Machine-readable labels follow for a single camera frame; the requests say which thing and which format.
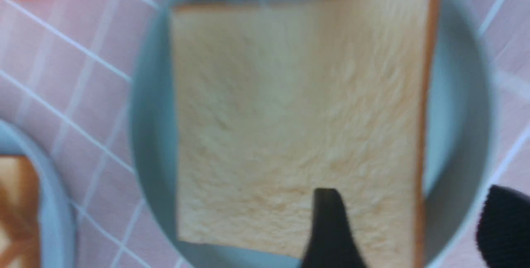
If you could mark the green centre plate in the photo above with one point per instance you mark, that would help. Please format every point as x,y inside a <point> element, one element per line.
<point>460,152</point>

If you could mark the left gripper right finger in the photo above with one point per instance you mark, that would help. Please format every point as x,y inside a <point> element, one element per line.
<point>503,230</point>

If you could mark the toast slice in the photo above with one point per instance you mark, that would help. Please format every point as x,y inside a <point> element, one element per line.
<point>278,101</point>
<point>19,207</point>

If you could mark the blue bread plate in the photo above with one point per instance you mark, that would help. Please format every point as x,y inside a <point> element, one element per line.
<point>57,224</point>

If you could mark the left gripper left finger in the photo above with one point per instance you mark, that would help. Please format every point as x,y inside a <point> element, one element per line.
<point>331,243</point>

